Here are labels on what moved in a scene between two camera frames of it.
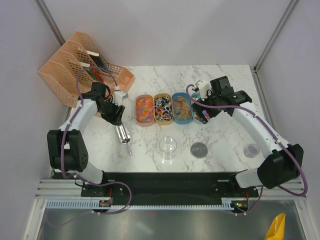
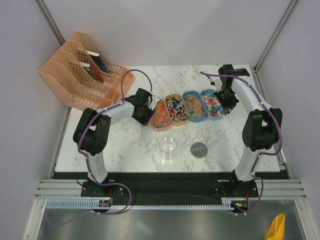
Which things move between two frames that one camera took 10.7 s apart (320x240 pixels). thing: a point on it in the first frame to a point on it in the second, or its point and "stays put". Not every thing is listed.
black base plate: [169, 185] stays put
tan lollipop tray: [163, 108] to [177, 109]
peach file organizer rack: [72, 71] stays put
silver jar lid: [198, 150] stays put
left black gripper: [114, 119] to [145, 121]
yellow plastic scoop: [276, 230] stays put
